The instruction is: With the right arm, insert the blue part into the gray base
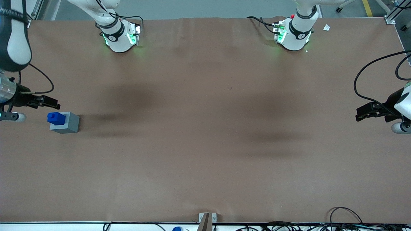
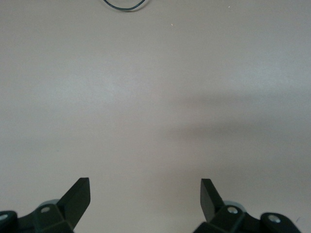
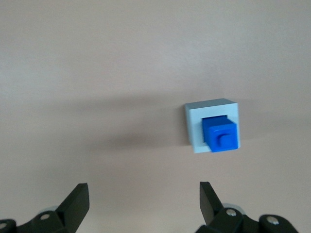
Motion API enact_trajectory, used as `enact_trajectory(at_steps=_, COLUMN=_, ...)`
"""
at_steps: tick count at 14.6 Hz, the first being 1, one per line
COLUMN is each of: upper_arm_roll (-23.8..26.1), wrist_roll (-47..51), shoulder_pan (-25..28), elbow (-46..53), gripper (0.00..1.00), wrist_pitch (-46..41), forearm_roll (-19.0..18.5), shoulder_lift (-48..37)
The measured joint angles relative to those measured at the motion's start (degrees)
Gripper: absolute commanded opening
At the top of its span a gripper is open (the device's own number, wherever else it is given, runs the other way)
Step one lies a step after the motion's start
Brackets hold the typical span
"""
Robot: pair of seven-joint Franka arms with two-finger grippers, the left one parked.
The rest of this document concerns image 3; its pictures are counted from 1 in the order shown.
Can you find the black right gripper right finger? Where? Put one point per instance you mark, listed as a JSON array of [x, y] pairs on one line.
[[213, 213]]

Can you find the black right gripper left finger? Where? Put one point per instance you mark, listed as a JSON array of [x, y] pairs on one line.
[[73, 208]]

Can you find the blue plastic part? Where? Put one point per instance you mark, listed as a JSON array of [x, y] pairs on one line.
[[223, 140]]

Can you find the gray square base block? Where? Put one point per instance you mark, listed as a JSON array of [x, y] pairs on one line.
[[194, 126]]

